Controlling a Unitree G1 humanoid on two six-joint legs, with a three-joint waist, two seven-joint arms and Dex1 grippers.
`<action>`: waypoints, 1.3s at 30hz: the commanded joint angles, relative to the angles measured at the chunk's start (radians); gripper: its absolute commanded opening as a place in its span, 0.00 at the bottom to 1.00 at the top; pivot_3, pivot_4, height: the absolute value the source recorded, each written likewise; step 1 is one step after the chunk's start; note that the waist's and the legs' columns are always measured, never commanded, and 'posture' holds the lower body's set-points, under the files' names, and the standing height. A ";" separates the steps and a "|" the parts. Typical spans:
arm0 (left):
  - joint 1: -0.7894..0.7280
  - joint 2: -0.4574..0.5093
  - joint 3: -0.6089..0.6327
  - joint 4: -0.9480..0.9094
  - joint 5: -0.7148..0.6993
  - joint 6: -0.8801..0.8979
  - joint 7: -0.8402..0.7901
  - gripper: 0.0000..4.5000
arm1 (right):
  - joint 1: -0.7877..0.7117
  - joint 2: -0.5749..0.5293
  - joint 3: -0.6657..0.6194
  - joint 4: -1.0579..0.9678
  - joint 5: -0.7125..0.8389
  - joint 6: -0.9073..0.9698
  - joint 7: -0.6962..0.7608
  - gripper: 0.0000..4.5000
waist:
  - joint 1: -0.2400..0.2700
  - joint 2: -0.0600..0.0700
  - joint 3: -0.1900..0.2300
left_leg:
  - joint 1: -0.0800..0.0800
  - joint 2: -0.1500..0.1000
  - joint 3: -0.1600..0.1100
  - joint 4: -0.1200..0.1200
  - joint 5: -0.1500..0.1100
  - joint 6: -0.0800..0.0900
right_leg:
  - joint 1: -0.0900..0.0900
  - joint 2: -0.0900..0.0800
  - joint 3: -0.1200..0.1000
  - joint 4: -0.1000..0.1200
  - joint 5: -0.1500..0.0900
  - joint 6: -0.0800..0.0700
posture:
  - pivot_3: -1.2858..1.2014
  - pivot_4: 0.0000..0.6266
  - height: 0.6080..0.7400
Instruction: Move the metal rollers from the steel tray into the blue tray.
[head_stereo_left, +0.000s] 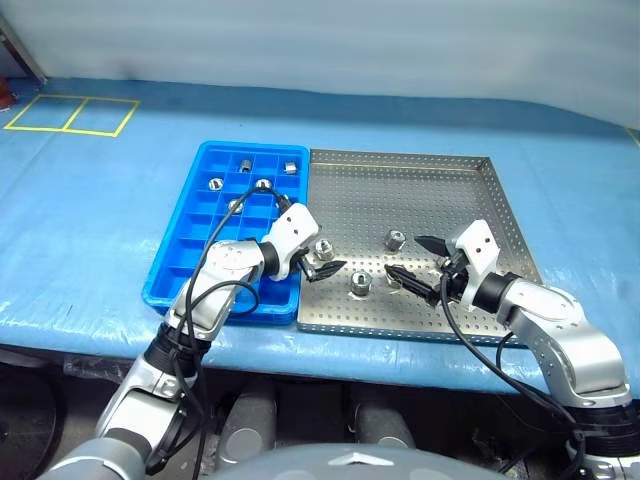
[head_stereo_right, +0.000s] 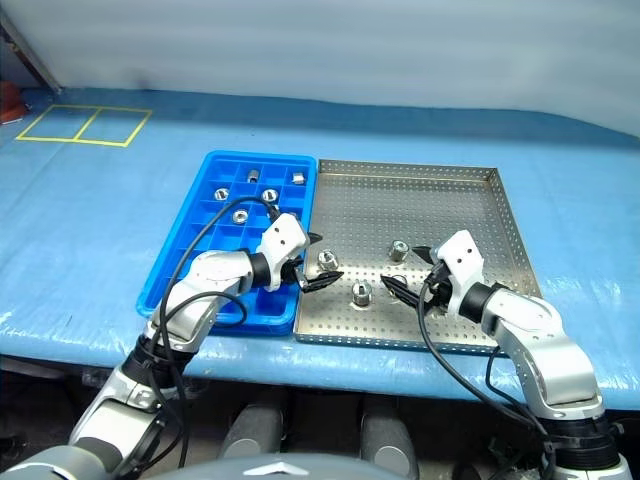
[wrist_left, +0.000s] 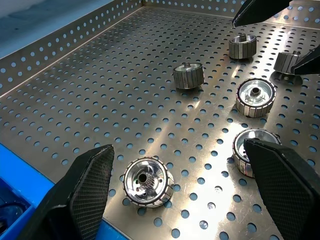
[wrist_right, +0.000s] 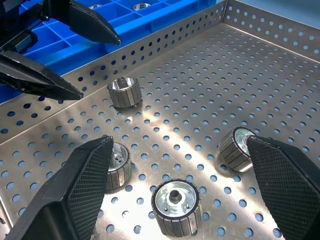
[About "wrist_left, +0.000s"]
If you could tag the blue compartment tray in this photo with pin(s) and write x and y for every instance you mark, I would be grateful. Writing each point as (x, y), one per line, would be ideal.
(25, 180)

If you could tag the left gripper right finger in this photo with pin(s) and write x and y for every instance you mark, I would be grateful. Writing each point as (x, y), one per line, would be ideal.
(287, 190)

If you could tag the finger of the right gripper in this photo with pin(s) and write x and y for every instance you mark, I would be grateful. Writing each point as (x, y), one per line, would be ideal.
(310, 65)
(260, 11)

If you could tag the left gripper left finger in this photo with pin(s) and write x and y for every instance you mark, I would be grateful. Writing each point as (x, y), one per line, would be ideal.
(82, 200)

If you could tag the perforated metal tray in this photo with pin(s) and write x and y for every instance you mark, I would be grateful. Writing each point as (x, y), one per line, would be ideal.
(100, 100)

